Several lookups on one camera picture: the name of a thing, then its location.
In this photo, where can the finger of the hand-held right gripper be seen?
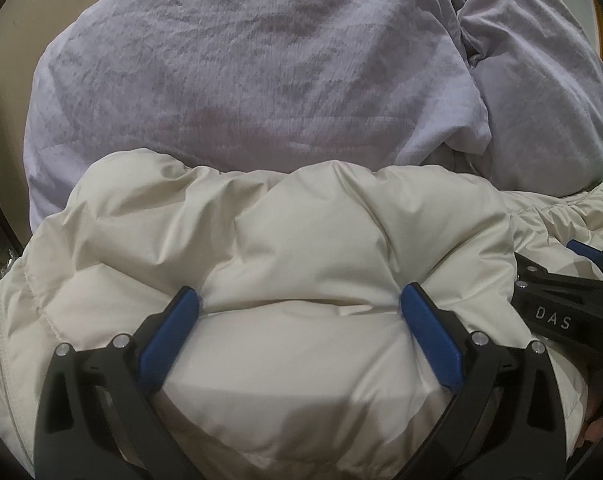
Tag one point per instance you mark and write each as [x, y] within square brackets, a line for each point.
[556, 310]
[589, 255]

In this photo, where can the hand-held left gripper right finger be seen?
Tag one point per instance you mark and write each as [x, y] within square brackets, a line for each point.
[431, 345]

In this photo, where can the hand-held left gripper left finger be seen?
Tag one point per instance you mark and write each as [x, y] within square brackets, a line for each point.
[169, 340]

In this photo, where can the cream puffer jacket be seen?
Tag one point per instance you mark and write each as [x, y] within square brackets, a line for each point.
[306, 260]

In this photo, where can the person's right hand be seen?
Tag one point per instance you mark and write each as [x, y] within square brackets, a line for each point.
[599, 427]

